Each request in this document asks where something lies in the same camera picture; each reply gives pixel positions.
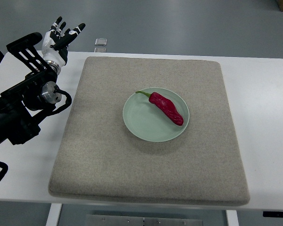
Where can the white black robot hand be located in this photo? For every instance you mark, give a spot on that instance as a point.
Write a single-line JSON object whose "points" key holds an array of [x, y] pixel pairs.
{"points": [[55, 43]]}

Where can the red pepper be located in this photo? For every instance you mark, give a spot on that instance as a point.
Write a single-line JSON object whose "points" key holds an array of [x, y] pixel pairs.
{"points": [[165, 105]]}

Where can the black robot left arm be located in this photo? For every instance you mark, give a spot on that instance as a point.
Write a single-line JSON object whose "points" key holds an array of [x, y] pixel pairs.
{"points": [[25, 105]]}

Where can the light green plate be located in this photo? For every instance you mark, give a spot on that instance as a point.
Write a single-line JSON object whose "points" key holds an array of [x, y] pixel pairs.
{"points": [[148, 122]]}

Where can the beige fabric mat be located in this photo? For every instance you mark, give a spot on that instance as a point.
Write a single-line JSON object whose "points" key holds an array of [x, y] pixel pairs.
{"points": [[100, 159]]}

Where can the white table leg left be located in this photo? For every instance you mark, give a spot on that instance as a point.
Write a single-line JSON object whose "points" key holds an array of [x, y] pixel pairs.
{"points": [[54, 213]]}

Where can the white table leg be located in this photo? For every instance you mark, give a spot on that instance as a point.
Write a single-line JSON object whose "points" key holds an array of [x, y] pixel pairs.
{"points": [[232, 218], [54, 213]]}

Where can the white table leg right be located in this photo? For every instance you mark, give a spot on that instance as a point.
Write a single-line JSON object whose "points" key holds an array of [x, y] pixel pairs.
{"points": [[232, 218]]}

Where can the black table control panel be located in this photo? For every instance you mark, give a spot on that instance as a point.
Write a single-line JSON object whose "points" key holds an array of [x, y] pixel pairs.
{"points": [[273, 214]]}

